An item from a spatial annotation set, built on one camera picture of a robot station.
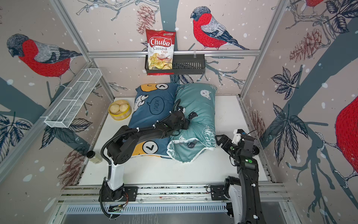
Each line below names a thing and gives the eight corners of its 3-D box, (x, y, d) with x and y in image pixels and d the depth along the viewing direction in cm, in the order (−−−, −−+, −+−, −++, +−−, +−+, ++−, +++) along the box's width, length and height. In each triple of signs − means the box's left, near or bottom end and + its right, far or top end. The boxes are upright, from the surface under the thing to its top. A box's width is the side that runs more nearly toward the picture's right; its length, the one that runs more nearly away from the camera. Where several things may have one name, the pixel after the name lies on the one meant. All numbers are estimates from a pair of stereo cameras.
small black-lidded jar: (93, 164, 86) (84, 158, 79) (96, 156, 89) (87, 150, 82) (100, 164, 86) (92, 158, 79) (103, 156, 89) (96, 150, 82)
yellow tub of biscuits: (108, 120, 109) (104, 115, 103) (115, 104, 120) (112, 98, 115) (128, 120, 109) (125, 115, 103) (133, 104, 120) (131, 98, 115)
